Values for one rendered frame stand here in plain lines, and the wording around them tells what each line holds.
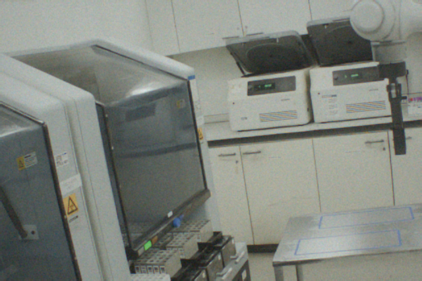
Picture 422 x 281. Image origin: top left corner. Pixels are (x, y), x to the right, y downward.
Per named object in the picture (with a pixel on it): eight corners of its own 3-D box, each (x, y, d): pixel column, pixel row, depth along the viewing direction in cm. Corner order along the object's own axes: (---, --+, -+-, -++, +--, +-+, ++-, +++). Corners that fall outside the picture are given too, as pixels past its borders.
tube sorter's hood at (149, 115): (2, 257, 174) (-43, 64, 163) (95, 203, 229) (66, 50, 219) (137, 260, 155) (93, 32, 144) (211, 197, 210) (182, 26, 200)
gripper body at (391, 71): (405, 61, 131) (409, 98, 133) (405, 59, 139) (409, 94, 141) (375, 64, 134) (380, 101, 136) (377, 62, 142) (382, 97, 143)
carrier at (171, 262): (176, 266, 184) (173, 250, 183) (182, 266, 184) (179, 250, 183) (161, 281, 174) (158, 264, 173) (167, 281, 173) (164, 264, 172)
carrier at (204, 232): (208, 234, 212) (206, 219, 211) (213, 234, 212) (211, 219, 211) (196, 245, 202) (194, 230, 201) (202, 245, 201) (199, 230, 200)
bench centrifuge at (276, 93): (229, 133, 393) (214, 41, 382) (256, 118, 448) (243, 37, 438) (308, 126, 370) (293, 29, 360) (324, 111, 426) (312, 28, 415)
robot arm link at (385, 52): (405, 37, 138) (408, 59, 139) (371, 41, 142) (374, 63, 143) (405, 37, 130) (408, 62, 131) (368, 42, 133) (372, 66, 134)
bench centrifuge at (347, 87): (313, 125, 370) (298, 22, 358) (326, 111, 427) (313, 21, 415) (396, 117, 349) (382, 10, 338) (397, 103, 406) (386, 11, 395)
